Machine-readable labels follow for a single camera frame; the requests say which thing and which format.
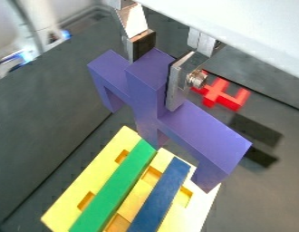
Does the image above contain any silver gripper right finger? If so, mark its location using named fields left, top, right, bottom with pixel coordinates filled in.
left=166, top=28, right=226, bottom=111

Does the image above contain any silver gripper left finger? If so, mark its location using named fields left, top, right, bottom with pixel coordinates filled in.
left=102, top=0, right=156, bottom=63

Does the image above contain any purple comb-shaped block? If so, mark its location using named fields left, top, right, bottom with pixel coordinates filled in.
left=88, top=49, right=252, bottom=191

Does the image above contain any yellow slotted board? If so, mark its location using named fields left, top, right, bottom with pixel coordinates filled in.
left=42, top=127, right=219, bottom=232

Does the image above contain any red comb-shaped block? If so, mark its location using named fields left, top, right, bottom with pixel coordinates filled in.
left=191, top=78, right=251, bottom=111

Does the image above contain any blue long bar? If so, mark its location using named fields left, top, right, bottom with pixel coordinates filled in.
left=127, top=158, right=190, bottom=232

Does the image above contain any green long bar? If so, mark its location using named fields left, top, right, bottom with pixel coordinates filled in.
left=70, top=140, right=156, bottom=232

